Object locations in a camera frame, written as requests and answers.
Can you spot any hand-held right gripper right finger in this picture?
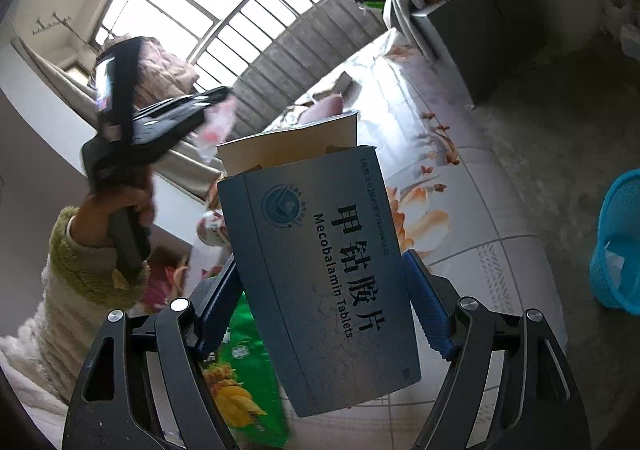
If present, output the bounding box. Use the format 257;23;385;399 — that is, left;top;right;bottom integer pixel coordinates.
402;250;586;450

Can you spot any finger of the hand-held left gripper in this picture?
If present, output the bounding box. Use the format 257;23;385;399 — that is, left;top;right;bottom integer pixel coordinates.
136;86;230;123
131;116;207;153

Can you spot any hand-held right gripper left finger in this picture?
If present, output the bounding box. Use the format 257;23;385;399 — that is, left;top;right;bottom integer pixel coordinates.
62;257;243;450

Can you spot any green snack bag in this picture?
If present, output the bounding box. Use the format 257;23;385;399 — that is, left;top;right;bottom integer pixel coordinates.
199;291;295;450

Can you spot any pink white wrapper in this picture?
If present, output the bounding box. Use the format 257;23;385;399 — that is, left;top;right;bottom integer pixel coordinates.
192;96;240;166

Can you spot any blue medicine box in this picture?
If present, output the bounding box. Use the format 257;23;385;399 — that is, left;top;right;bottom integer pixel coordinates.
216;145;421;418

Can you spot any blue plastic basket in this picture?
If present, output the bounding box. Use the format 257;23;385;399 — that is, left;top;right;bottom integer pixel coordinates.
589;169;640;313

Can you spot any person's left hand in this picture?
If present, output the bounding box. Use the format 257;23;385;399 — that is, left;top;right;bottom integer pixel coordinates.
70;177;156;251

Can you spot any pink quilt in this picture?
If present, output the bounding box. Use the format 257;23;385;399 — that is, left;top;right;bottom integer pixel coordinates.
102;32;201;103

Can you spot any pink toy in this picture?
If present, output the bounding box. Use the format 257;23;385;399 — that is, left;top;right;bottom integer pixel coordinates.
142;247;190;313

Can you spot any red white packet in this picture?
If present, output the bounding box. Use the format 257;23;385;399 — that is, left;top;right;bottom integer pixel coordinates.
196;210;231;247

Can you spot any pink pillow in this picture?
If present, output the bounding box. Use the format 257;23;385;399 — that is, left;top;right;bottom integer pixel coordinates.
300;94;346;126

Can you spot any cardboard piece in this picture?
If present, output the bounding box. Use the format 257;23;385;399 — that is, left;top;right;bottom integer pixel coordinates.
305;71;363;103

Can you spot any green white fuzzy robe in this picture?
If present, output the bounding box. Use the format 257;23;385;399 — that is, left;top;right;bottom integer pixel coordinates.
0;325;71;450

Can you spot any grey cabinet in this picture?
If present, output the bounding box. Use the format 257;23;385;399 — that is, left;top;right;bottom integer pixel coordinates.
410;0;506;106

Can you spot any wall hook rack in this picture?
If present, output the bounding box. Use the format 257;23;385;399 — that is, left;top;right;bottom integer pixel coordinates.
31;14;71;37

